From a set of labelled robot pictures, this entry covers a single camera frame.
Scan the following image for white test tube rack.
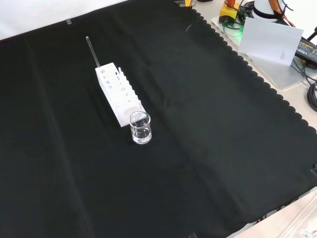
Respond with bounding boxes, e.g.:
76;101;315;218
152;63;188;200
95;62;147;128

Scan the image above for black cable bundle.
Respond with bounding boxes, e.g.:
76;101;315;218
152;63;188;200
306;82;317;112

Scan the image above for clear plastic box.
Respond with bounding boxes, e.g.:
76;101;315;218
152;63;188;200
234;187;317;238

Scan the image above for yellow stop button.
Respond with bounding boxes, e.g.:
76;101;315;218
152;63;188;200
219;0;243;22

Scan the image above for black power adapter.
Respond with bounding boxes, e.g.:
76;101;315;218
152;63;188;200
294;36;317;66

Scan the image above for small clear glass beaker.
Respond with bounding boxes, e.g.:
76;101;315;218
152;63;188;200
129;111;152;145

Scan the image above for hex key set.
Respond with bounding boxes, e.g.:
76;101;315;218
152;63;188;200
174;0;197;8

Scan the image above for pale white board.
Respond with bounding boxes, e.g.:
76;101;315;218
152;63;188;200
238;16;305;66

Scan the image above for grey metal base plate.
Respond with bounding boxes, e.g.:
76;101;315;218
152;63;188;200
210;14;317;89

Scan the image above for clear glass rod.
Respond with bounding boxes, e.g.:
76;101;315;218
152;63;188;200
86;36;101;69

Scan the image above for black bench cloth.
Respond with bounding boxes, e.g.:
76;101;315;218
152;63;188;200
0;0;317;238

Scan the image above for orange cable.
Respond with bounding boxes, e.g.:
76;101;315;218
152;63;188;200
268;0;297;28

